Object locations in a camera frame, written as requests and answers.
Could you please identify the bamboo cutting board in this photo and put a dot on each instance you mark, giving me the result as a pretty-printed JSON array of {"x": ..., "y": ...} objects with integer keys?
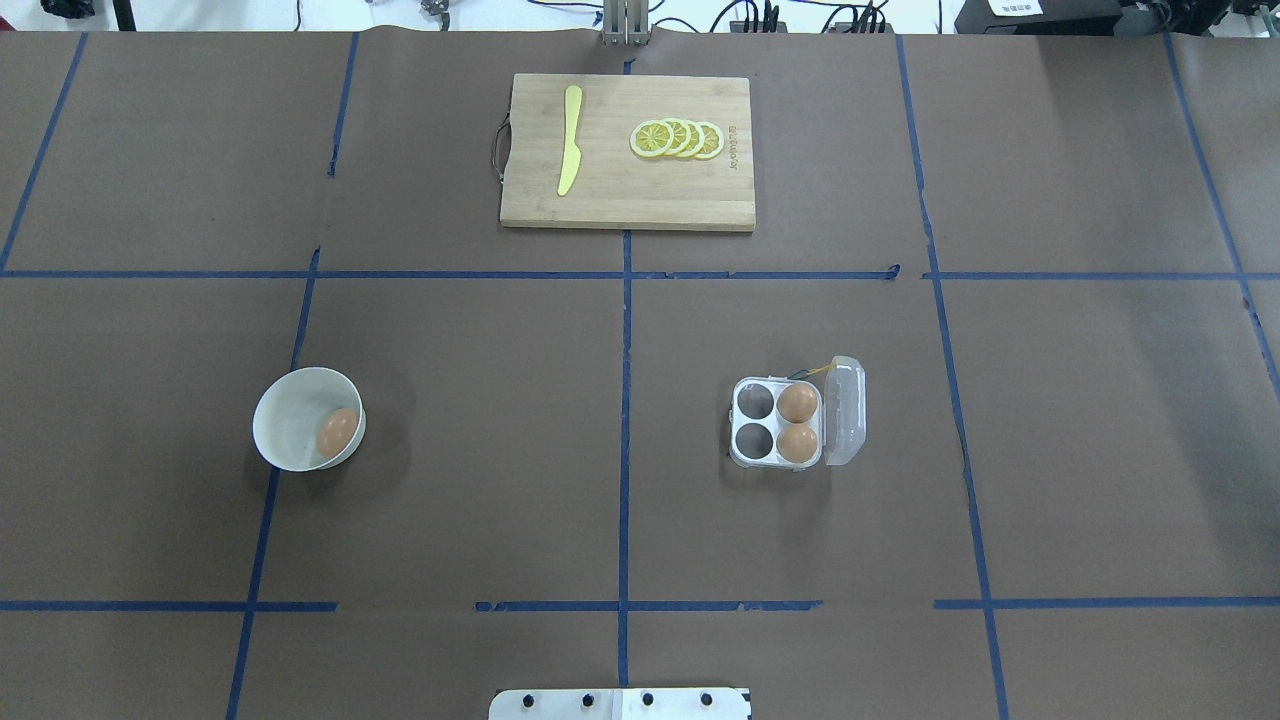
[{"x": 616, "y": 190}]

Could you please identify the yellow plastic knife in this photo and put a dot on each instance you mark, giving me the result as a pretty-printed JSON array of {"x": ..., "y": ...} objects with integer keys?
[{"x": 571, "y": 152}]

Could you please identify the aluminium frame post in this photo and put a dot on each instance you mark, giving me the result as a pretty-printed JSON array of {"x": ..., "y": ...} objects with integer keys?
[{"x": 626, "y": 23}]

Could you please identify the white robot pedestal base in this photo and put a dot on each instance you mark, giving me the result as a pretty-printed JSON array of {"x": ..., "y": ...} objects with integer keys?
[{"x": 623, "y": 703}]

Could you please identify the clear plastic egg box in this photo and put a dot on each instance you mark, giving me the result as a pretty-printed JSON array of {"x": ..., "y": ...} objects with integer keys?
[{"x": 841, "y": 421}]

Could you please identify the brown egg in box near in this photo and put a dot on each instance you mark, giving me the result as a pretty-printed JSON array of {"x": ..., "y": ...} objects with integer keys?
[{"x": 798, "y": 444}]

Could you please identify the lemon slice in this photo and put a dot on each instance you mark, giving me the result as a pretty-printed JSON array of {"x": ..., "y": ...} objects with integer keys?
[
  {"x": 679, "y": 131},
  {"x": 693, "y": 140},
  {"x": 652, "y": 139},
  {"x": 712, "y": 141}
]

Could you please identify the brown egg in box far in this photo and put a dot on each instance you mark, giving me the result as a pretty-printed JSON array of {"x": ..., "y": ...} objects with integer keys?
[{"x": 798, "y": 403}]

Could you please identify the white bowl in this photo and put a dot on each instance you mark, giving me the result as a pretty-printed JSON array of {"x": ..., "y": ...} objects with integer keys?
[{"x": 287, "y": 416}]

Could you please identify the brown egg from bowl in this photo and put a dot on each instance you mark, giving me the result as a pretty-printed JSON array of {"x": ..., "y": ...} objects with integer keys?
[{"x": 336, "y": 431}]

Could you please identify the brown egg in box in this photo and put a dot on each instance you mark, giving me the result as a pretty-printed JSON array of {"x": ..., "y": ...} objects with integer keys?
[
  {"x": 798, "y": 444},
  {"x": 798, "y": 403}
]

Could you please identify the lemon slice front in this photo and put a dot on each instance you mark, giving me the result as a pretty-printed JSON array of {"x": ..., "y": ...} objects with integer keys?
[{"x": 652, "y": 139}]

